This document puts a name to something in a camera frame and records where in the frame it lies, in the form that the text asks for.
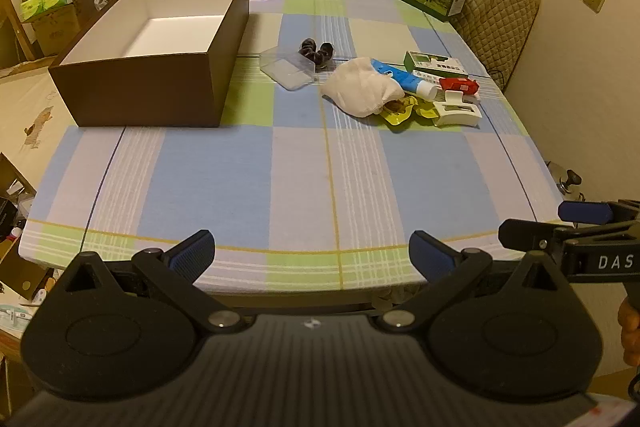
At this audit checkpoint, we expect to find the white and blue bottle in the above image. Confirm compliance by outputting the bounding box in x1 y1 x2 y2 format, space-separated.
371 59 437 100

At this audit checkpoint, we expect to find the brown cardboard piece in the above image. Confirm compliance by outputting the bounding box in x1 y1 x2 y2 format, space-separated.
0 234 56 303

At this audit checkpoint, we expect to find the green and white medicine box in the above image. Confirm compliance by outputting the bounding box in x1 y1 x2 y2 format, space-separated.
404 51 463 75

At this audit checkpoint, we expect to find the red packet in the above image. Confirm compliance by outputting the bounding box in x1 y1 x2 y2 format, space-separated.
437 77 481 100

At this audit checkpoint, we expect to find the person's right hand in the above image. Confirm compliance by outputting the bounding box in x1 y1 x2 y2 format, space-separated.
617 296 640 365

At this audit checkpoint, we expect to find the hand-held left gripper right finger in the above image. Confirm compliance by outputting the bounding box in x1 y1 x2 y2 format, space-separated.
370 229 576 334

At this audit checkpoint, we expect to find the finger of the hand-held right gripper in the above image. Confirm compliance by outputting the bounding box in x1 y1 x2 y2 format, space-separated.
498 219 640 253
558 198 640 225

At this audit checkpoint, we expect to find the white hair claw clip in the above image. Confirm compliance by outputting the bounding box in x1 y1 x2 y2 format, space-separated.
432 91 483 128

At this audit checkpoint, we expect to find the white knitted cloth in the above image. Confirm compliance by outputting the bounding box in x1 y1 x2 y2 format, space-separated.
320 58 403 116

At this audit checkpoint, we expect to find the brown storage box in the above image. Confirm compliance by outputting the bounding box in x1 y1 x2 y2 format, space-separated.
48 0 251 128

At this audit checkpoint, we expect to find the plaid tablecloth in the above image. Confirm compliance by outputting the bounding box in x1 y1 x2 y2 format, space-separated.
17 0 568 295

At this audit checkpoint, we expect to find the yellow snack packet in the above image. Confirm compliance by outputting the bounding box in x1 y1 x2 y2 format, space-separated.
375 91 443 128

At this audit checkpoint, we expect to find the dark knobbed metal object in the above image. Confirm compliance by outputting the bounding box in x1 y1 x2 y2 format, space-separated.
547 162 583 196

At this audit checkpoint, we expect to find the small cardboard box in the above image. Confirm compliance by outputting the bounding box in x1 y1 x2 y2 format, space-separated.
25 4 81 58

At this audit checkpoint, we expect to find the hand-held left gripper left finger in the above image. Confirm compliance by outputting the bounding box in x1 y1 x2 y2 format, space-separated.
50 229 256 334

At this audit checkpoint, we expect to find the clear plastic container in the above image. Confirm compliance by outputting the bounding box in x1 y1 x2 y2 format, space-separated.
259 46 317 92

